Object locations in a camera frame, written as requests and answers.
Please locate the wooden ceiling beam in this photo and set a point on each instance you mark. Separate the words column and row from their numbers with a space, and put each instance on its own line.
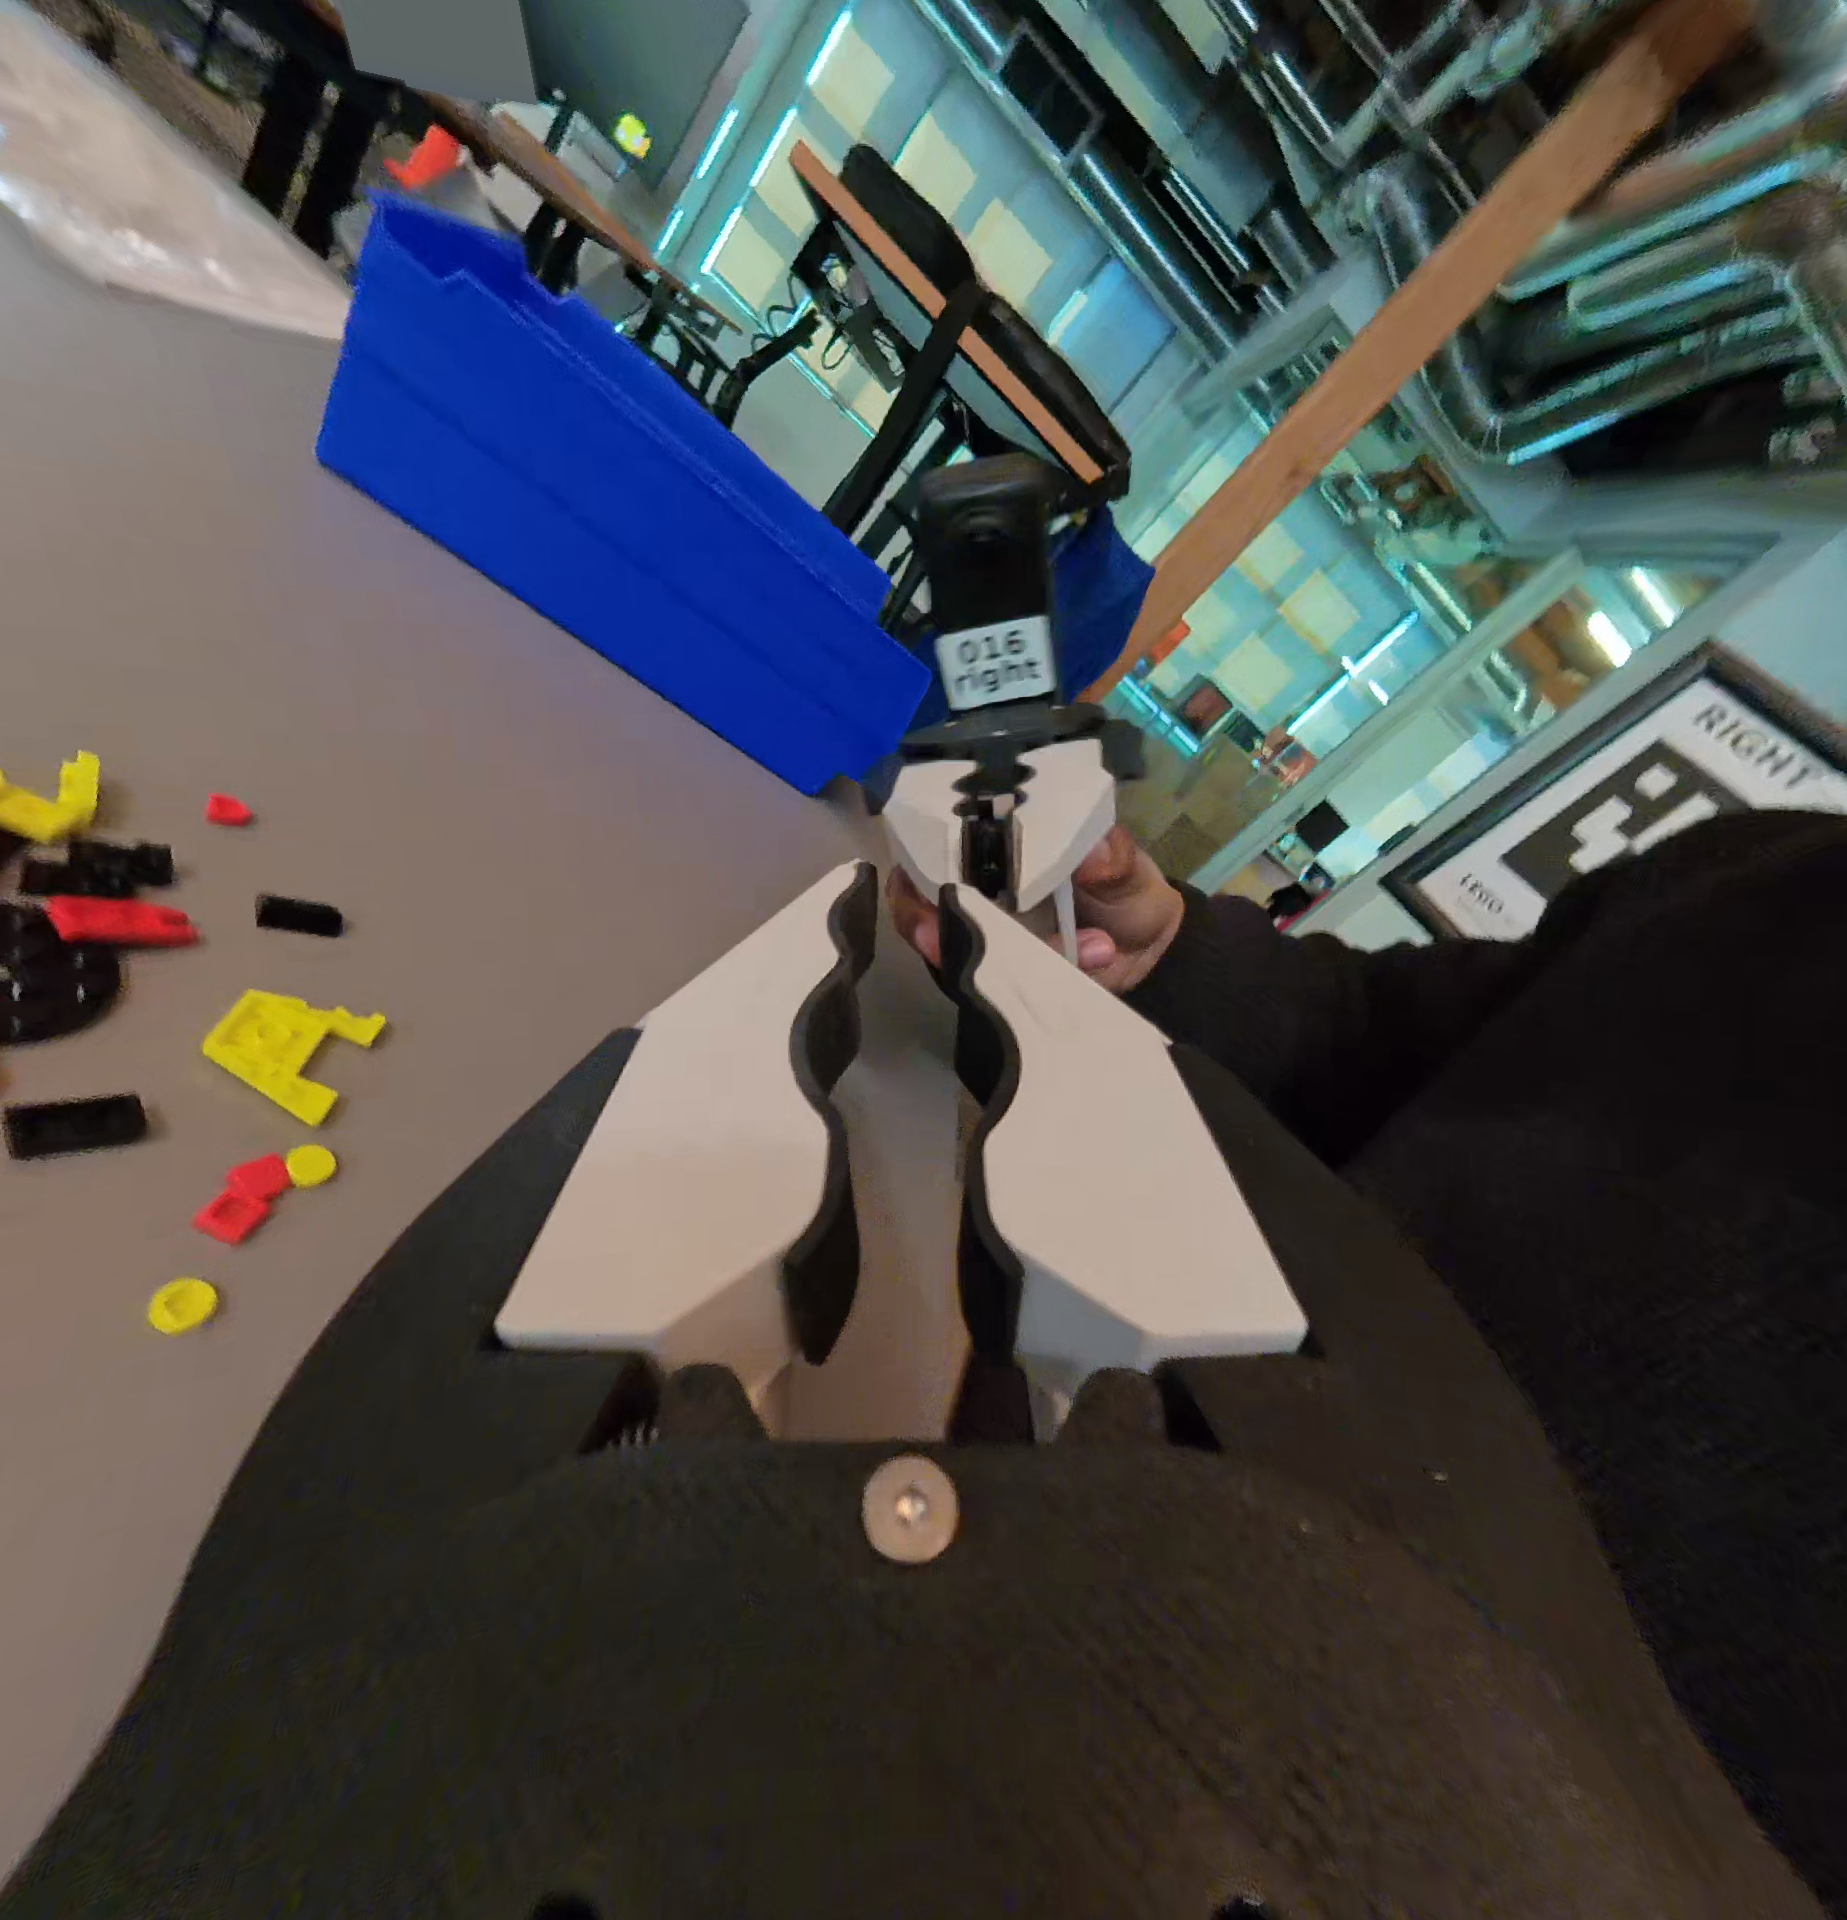
column 1402, row 315

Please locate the white board with black marker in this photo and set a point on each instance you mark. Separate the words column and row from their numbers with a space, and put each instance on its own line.
column 1643, row 818

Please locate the person's right hand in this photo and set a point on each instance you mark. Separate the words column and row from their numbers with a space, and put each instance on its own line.
column 1126, row 923

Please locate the person's right forearm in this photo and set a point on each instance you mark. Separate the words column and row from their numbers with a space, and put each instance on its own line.
column 1388, row 990

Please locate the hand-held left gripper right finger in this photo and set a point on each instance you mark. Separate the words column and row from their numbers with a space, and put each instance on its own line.
column 1133, row 1186

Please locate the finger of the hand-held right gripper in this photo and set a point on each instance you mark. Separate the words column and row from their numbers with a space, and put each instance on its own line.
column 1065, row 818
column 923, row 824

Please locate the blue plastic bin with sticker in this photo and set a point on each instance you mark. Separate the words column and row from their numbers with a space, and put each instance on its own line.
column 593, row 496

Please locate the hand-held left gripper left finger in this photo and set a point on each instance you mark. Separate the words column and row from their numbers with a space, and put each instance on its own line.
column 667, row 1170

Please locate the white plastic sheet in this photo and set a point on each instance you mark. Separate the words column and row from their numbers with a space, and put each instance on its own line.
column 113, row 195

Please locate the black-framed wooden table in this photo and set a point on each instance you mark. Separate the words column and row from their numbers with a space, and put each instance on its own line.
column 997, row 344

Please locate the orange cone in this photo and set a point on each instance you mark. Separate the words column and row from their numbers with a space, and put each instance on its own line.
column 432, row 158

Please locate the black-legged wooden desk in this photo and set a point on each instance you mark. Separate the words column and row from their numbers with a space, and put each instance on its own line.
column 286, row 121

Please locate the metal ventilation ducts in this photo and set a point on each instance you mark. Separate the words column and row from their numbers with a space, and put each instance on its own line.
column 1688, row 286

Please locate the scattered pile of lego pieces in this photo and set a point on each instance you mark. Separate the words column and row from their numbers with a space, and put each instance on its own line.
column 270, row 1042

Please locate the person's black sweater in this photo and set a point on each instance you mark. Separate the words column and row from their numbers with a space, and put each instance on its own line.
column 1688, row 1351

